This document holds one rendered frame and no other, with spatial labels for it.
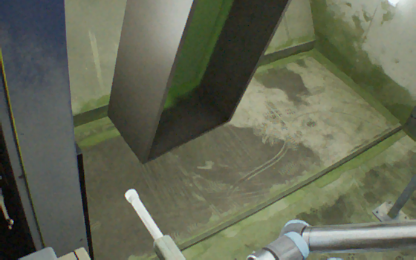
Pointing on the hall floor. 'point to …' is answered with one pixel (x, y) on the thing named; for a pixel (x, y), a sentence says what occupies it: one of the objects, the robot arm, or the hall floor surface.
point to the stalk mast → (41, 255)
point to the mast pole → (403, 197)
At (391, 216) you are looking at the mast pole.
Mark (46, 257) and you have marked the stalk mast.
